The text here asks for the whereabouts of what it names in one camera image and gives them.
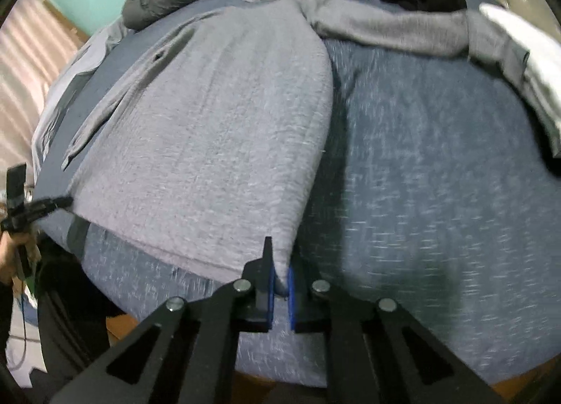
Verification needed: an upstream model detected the white garment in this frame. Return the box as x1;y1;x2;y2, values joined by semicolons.
479;3;561;124

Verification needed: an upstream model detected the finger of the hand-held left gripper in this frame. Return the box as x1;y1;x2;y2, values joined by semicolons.
24;196;74;223

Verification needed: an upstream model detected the grey fleece-lined sweater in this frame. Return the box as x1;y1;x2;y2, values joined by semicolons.
61;0;561;284

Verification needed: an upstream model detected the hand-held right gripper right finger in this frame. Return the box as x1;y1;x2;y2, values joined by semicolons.
287;261;505;404

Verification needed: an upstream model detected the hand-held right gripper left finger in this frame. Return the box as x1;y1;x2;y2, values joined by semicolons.
50;236;276;404

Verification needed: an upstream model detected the pale pleated curtain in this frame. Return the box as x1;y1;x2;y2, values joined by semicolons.
0;0;90;194

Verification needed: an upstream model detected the bed with blue sheet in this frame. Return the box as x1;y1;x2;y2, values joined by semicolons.
33;0;561;389

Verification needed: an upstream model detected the white bedside cloth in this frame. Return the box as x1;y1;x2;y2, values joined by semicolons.
33;21;128;164

